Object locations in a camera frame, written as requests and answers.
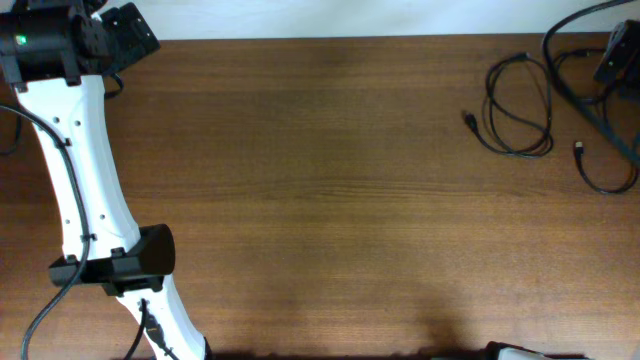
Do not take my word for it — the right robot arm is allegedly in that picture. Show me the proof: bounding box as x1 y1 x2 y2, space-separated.
594 20 639 99

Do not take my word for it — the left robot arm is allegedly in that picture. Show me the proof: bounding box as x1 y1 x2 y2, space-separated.
1 1 212 359

